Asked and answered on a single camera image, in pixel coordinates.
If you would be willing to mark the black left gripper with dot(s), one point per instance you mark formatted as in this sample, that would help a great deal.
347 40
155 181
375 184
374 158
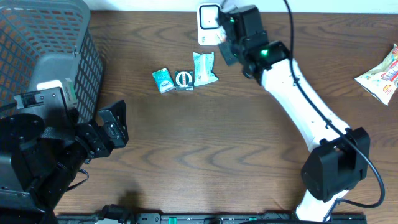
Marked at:
101 140

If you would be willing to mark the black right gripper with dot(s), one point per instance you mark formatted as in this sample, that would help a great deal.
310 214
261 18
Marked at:
227 55

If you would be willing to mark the green Kleenex tissue pack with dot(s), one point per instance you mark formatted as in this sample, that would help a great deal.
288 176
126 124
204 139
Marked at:
203 68

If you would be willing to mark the dark green scrub pad pack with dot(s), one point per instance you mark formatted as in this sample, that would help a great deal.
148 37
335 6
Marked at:
184 80

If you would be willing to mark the small teal tissue pack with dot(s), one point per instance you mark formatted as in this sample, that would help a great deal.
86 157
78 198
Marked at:
163 80

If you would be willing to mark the orange wet sheet package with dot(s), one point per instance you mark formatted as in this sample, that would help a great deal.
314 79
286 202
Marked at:
381 81

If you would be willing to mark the small orange tissue pack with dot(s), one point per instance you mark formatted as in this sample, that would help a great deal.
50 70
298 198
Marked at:
221 36

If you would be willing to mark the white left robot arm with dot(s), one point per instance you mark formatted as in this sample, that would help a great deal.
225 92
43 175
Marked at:
39 163

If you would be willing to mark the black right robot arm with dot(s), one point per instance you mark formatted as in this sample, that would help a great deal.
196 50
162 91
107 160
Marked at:
339 155

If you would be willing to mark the dark grey plastic mesh basket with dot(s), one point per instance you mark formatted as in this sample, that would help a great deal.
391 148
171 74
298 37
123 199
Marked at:
45 41

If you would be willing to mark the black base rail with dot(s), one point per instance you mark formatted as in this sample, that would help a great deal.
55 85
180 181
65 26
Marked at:
155 218

